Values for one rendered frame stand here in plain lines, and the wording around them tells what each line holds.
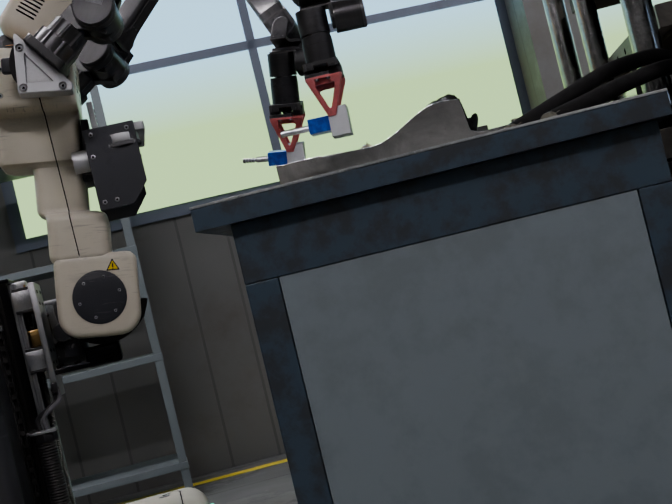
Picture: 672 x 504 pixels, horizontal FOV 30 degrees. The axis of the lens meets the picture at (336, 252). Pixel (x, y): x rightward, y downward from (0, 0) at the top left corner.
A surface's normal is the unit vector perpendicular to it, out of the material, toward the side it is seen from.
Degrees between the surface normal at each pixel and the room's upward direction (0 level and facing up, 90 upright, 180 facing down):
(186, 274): 90
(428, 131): 90
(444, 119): 90
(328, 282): 90
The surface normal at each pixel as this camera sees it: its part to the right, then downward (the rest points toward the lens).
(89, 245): 0.15, -0.06
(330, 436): -0.08, 0.00
